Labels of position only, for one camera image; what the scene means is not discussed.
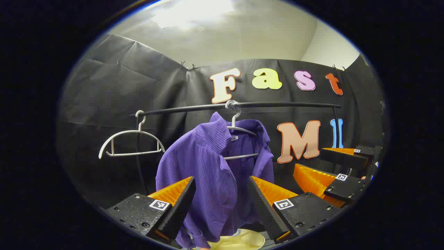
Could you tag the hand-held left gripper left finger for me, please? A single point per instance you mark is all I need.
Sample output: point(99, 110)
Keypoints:
point(180, 208)

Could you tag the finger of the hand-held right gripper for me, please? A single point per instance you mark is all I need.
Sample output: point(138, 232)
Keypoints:
point(343, 158)
point(347, 189)

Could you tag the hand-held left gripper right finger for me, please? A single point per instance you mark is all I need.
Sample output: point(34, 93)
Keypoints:
point(263, 205)

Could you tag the cream laundry hamper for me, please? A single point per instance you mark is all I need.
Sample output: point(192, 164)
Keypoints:
point(242, 241)

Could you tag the purple ribbed shirt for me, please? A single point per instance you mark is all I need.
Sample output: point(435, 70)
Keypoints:
point(201, 166)

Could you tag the empty white clothes hanger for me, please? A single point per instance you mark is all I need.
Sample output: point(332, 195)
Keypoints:
point(131, 153)

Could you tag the black clothes rack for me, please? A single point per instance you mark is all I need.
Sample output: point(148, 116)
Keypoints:
point(277, 104)

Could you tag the white hanger with metal hook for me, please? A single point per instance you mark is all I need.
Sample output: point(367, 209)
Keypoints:
point(234, 121)

